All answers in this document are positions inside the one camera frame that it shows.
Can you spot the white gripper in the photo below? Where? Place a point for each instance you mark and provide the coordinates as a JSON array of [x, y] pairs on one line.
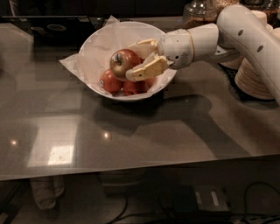
[[175, 48]]

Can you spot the red-green apple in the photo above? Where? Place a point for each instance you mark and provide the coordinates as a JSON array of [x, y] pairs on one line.
[[122, 61]]

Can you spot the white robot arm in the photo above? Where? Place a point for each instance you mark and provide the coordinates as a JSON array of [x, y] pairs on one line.
[[236, 32]]

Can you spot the red apple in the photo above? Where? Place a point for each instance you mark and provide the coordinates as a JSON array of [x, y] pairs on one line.
[[134, 88], [147, 84], [109, 82]]

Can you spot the front right red apple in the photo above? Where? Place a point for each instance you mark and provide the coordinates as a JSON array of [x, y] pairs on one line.
[[134, 88]]

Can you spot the white ceramic bowl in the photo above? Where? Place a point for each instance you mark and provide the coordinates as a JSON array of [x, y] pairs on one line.
[[93, 43]]

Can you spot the far left red apple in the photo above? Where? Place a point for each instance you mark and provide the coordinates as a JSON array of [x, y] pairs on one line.
[[109, 82]]

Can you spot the white paper bowl liner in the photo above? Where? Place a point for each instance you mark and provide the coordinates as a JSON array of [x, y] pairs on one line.
[[96, 49]]

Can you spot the glass jar with cereal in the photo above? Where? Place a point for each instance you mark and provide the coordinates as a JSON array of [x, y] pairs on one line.
[[200, 12]]

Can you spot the black rubber mat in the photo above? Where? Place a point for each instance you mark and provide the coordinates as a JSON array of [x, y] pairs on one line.
[[235, 91]]

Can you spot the left stack paper plates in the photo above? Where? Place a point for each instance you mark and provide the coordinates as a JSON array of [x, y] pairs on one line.
[[233, 64]]

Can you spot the stack paper plates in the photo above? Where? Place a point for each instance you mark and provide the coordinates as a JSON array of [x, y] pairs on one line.
[[249, 81], [233, 64]]

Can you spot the right stack paper plates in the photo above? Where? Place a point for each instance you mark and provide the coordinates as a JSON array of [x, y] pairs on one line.
[[249, 81]]

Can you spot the black induction cooktop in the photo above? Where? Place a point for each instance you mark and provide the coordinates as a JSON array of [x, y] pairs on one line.
[[57, 30]]

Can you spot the dark electronic box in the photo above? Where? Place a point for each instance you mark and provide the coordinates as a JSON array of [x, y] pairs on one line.
[[201, 198]]

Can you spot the hanging beige towel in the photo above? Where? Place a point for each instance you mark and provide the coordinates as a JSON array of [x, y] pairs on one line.
[[46, 190]]

